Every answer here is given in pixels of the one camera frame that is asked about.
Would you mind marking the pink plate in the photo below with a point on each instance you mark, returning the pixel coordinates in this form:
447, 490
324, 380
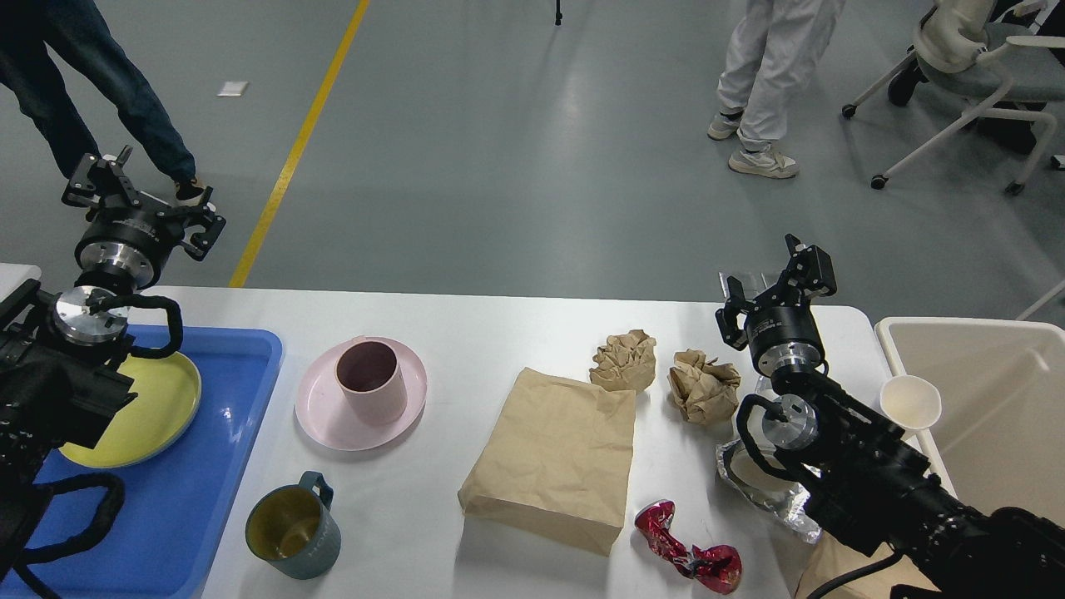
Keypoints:
327, 418

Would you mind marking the white paper cup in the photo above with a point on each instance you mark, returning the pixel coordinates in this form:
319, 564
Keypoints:
911, 402

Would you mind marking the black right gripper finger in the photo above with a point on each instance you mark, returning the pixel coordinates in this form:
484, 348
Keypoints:
735, 304
808, 274

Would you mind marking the crumpled brown paper ball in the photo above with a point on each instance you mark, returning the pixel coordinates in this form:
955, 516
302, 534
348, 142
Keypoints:
704, 391
626, 362

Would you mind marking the brown paper bag corner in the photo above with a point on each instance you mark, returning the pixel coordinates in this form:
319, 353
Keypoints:
831, 558

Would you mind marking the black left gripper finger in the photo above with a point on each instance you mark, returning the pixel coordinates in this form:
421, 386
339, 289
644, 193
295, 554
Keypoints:
99, 183
195, 229

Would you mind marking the aluminium foil tray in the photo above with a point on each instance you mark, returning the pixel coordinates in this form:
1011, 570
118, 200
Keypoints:
784, 500

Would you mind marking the person in white trousers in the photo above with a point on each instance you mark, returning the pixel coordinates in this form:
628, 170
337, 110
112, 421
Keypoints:
772, 54

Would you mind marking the beige plastic bin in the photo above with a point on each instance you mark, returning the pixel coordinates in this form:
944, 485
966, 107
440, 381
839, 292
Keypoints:
1000, 440

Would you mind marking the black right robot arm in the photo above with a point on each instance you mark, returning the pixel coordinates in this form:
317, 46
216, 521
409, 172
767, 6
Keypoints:
866, 485

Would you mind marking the metal floor plates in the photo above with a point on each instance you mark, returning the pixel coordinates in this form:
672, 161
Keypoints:
753, 283

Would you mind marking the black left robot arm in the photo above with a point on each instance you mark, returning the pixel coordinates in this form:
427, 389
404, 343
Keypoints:
61, 353

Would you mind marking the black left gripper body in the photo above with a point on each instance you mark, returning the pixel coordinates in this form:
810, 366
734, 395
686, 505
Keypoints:
126, 248

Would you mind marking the white paper scrap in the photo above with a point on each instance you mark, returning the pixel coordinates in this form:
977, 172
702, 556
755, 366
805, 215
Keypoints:
233, 89

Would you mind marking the pink mug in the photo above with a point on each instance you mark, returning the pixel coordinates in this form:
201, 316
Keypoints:
371, 380

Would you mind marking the blue plastic tray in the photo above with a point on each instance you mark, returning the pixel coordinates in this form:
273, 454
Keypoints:
166, 535

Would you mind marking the crumpled red foil wrapper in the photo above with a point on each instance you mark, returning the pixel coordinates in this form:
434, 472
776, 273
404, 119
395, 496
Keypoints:
718, 568

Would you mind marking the yellow plate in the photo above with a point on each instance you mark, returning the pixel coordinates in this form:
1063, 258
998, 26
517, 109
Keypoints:
168, 394

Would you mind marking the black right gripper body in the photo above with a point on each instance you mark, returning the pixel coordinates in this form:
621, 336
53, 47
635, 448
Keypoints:
783, 335

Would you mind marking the flat brown paper bag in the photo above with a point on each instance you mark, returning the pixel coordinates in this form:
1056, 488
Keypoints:
557, 462

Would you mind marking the white office chair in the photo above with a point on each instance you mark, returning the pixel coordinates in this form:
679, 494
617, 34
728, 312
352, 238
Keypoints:
957, 48

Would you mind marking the teal mug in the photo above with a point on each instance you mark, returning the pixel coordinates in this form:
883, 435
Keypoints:
293, 530

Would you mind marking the white side table corner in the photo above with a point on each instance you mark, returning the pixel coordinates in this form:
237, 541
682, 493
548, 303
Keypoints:
14, 274

